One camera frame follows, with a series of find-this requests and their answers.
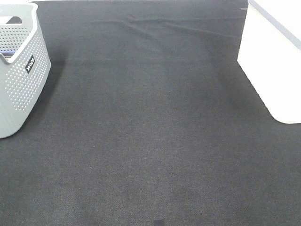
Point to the white plastic bin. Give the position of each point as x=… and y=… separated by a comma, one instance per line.
x=270, y=56

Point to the black table mat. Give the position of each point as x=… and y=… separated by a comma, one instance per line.
x=146, y=119

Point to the grey perforated plastic basket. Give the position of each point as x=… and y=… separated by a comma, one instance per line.
x=23, y=74

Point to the blue towel in basket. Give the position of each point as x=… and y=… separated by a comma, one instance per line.
x=9, y=52

